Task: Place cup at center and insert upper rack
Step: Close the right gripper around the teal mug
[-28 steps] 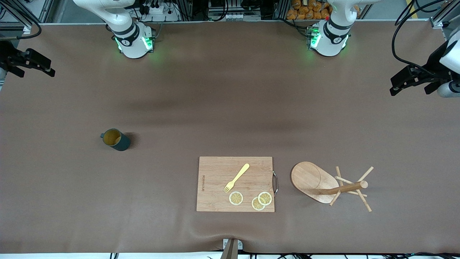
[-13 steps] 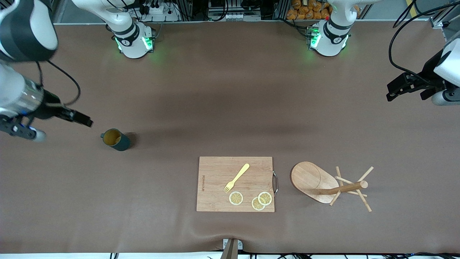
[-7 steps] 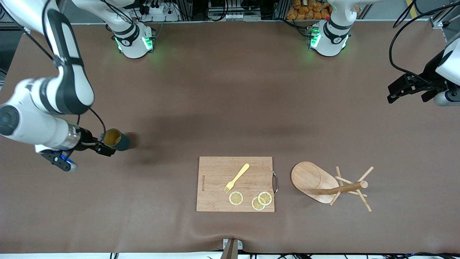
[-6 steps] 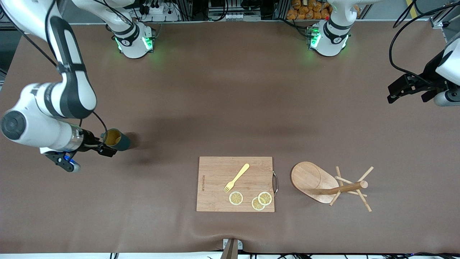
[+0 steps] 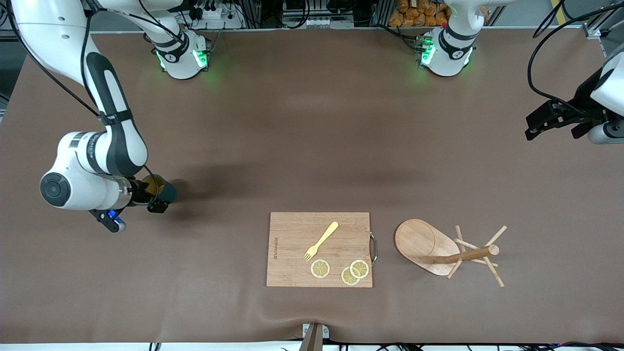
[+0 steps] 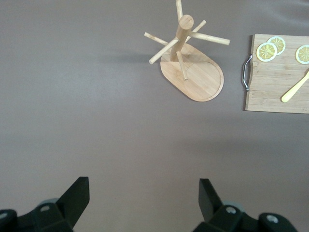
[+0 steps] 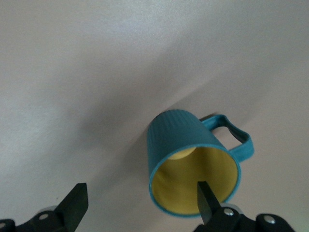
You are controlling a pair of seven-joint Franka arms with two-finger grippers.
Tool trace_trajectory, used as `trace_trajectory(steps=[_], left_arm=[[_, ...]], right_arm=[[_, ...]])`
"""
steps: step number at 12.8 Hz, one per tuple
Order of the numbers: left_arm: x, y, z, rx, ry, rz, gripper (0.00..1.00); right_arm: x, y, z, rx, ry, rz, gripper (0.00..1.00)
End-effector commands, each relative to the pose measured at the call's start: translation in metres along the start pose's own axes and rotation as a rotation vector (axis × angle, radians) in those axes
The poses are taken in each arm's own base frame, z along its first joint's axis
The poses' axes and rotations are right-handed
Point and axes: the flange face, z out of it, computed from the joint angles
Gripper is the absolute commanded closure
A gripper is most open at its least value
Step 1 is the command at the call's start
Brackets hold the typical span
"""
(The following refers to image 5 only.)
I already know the teal cup with yellow inside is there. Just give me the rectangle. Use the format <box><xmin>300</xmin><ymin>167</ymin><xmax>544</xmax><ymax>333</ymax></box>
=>
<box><xmin>142</xmin><ymin>175</ymin><xmax>177</xmax><ymax>203</ymax></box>

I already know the yellow plastic fork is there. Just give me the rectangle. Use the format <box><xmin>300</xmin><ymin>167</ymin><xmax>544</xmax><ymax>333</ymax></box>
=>
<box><xmin>303</xmin><ymin>221</ymin><xmax>339</xmax><ymax>262</ymax></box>

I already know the white power strip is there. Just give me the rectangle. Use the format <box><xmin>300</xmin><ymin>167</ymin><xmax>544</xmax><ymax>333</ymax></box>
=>
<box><xmin>188</xmin><ymin>5</ymin><xmax>244</xmax><ymax>29</ymax></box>

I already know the wooden mug tree rack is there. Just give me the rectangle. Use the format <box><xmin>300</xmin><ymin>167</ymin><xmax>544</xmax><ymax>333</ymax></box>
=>
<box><xmin>394</xmin><ymin>218</ymin><xmax>507</xmax><ymax>288</ymax></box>

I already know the wooden cutting board, metal handle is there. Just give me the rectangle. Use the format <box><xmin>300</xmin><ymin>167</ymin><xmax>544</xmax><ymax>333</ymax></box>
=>
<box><xmin>266</xmin><ymin>212</ymin><xmax>378</xmax><ymax>288</ymax></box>

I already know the bag of orange items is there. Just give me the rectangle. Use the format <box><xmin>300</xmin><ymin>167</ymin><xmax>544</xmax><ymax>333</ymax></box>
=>
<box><xmin>389</xmin><ymin>0</ymin><xmax>451</xmax><ymax>27</ymax></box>

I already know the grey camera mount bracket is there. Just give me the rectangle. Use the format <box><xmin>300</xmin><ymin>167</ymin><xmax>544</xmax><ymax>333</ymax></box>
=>
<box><xmin>298</xmin><ymin>323</ymin><xmax>330</xmax><ymax>351</ymax></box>

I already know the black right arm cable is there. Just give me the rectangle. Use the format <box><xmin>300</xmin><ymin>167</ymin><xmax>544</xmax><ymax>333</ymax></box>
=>
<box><xmin>5</xmin><ymin>0</ymin><xmax>161</xmax><ymax>205</ymax></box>

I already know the aluminium frame profile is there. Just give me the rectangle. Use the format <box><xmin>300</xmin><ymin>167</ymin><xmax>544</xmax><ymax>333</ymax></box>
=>
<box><xmin>583</xmin><ymin>19</ymin><xmax>612</xmax><ymax>40</ymax></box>

